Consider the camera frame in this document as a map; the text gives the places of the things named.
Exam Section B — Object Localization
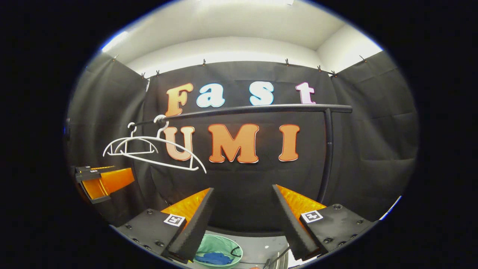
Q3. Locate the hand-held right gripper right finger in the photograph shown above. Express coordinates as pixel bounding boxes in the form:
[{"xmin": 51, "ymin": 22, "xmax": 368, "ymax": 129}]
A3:
[{"xmin": 271, "ymin": 184, "xmax": 376, "ymax": 262}]

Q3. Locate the white plastic hanger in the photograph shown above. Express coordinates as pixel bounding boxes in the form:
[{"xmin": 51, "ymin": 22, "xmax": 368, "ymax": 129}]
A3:
[
  {"xmin": 103, "ymin": 122, "xmax": 159, "ymax": 157},
  {"xmin": 112, "ymin": 114, "xmax": 208, "ymax": 174}
]

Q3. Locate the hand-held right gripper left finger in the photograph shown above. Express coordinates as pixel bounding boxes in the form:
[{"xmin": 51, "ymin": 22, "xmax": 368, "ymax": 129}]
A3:
[{"xmin": 116, "ymin": 187, "xmax": 215, "ymax": 264}]

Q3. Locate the black backdrop cloth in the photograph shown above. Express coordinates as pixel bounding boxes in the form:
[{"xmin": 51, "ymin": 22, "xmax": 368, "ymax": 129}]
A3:
[{"xmin": 65, "ymin": 50, "xmax": 419, "ymax": 238}]

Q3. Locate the black clothes rack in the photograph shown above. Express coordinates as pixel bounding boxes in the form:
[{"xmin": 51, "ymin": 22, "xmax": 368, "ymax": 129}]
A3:
[{"xmin": 133, "ymin": 104, "xmax": 353, "ymax": 204}]

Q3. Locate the row of black cloth clips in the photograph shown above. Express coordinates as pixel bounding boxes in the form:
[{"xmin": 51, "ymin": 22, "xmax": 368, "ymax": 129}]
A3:
[{"xmin": 111, "ymin": 54, "xmax": 367, "ymax": 78}]

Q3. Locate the blue corduroy shirt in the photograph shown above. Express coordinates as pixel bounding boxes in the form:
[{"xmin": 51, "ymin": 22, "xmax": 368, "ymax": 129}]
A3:
[{"xmin": 195, "ymin": 252, "xmax": 233, "ymax": 266}]

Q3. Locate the green laundry hamper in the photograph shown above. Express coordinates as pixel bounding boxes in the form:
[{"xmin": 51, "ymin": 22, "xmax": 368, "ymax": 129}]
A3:
[{"xmin": 194, "ymin": 234, "xmax": 243, "ymax": 269}]

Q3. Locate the grey ribbed metal object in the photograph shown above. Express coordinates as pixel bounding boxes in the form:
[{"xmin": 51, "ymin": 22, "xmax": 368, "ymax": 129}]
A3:
[{"xmin": 263, "ymin": 245, "xmax": 291, "ymax": 269}]

